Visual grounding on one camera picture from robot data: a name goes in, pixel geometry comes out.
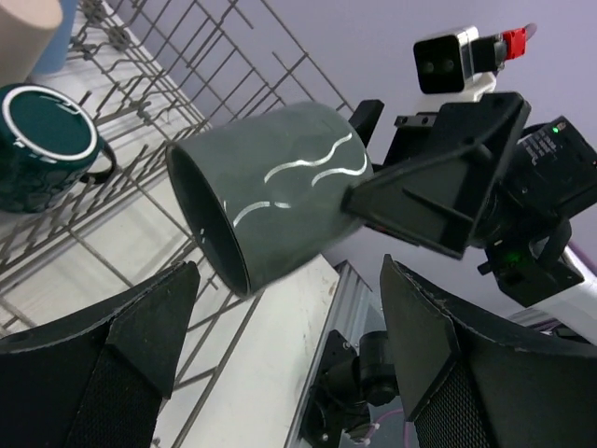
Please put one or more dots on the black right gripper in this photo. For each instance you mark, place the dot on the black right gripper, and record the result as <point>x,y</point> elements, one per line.
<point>439,171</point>

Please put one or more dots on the dark teal mug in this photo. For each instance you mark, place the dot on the dark teal mug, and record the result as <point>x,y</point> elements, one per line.
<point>48,144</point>

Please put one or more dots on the aluminium mounting rail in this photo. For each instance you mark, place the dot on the aluminium mounting rail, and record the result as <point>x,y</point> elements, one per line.
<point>354,304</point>

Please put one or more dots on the grey mug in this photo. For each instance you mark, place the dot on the grey mug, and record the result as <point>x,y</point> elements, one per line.
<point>263,196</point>

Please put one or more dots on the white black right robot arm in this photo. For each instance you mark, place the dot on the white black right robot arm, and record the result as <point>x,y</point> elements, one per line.
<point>525,229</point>

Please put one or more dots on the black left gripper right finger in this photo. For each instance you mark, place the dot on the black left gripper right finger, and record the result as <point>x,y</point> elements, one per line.
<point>469,378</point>

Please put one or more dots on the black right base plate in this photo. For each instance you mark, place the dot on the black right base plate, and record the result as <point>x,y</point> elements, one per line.
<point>348,381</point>

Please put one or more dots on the grey wire dish rack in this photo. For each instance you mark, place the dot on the grey wire dish rack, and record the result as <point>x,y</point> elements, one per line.
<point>149,73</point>

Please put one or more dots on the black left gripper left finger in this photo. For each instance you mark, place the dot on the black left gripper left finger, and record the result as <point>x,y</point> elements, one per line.
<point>97,377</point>

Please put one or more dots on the blue tall tumbler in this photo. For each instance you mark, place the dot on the blue tall tumbler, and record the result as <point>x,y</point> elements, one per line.
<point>53,58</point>

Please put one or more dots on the beige tall cup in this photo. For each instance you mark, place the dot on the beige tall cup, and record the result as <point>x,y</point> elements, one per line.
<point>27,27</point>

